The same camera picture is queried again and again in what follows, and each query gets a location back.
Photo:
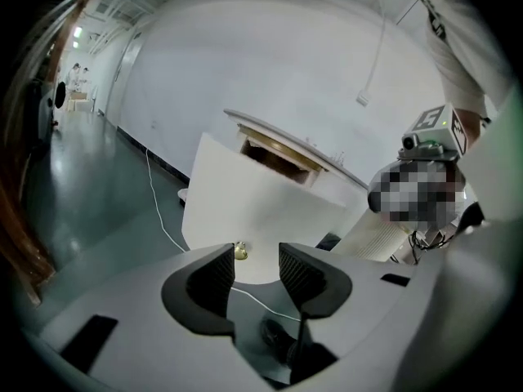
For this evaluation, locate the white wall junction box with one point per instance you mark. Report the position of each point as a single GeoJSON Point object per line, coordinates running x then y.
{"type": "Point", "coordinates": [363, 97]}

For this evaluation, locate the small brass object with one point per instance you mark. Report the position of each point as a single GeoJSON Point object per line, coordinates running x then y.
{"type": "Point", "coordinates": [241, 251]}

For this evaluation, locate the person's black shoe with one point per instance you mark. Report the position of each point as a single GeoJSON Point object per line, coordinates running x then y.
{"type": "Point", "coordinates": [278, 337]}

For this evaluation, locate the person's white shirt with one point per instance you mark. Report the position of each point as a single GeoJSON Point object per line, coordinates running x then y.
{"type": "Point", "coordinates": [461, 43]}

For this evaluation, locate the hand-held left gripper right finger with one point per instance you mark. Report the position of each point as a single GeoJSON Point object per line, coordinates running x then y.
{"type": "Point", "coordinates": [367, 292]}

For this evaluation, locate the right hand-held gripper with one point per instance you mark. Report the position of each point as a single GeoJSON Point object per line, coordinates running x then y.
{"type": "Point", "coordinates": [441, 129]}

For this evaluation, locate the small round camera module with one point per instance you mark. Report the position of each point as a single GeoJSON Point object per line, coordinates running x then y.
{"type": "Point", "coordinates": [410, 141]}

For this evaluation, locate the cardboard box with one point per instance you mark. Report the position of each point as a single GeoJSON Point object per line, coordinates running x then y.
{"type": "Point", "coordinates": [81, 101]}

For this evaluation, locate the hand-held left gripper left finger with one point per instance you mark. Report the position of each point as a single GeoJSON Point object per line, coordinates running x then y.
{"type": "Point", "coordinates": [143, 292]}

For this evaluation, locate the black round chair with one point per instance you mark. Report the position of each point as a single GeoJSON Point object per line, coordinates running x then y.
{"type": "Point", "coordinates": [60, 96]}

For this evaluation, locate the white door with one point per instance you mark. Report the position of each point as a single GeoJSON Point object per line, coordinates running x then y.
{"type": "Point", "coordinates": [122, 80]}

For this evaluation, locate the person's right forearm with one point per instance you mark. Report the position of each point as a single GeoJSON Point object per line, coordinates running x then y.
{"type": "Point", "coordinates": [472, 131]}

